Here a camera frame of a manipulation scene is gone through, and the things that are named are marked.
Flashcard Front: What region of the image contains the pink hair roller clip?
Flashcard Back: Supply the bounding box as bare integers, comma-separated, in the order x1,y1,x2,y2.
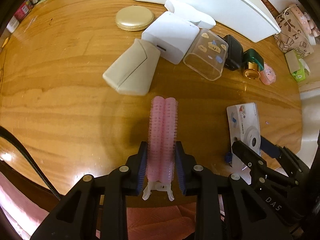
142,96,177,201

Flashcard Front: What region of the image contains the green tissue pack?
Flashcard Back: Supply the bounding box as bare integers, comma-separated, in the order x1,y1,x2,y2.
285,50,311,82

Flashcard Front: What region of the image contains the pink round box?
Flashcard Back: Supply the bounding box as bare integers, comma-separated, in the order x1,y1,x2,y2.
290,4,319,37

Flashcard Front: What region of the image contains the beige letter print bag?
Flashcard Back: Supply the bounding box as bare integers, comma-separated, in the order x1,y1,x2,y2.
274,4,314,58

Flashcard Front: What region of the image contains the white plastic storage bin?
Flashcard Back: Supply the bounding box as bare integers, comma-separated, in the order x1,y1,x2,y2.
127,0,282,43

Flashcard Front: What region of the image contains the clear sticker plastic box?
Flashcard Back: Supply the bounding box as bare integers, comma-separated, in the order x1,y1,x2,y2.
183,29,228,81

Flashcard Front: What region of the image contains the white spray bottle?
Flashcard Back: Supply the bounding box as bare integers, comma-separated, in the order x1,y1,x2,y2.
7,16,20,34

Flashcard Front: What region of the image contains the pink can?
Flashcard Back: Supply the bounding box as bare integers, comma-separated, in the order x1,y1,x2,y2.
14,0,33,22

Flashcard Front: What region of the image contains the round gold compact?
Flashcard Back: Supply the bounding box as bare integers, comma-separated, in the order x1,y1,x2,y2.
115,5,155,31

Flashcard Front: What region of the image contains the black power adapter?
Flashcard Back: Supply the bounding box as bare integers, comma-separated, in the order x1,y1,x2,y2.
218,35,244,71

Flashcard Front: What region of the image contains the pink correction tape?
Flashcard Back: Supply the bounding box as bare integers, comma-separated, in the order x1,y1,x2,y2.
259,63,276,85

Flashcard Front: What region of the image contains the white compact camera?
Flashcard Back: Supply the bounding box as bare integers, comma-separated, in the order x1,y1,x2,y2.
226,102,261,155

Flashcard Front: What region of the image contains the green gold perfume bottle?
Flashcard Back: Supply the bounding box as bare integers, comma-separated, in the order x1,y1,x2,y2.
242,48,264,80

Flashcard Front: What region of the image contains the beige envelope-shaped case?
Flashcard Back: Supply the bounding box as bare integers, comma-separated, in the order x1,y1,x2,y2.
103,39,161,96

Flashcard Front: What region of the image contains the white square charger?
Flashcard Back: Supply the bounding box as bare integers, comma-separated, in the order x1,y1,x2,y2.
142,11,200,64

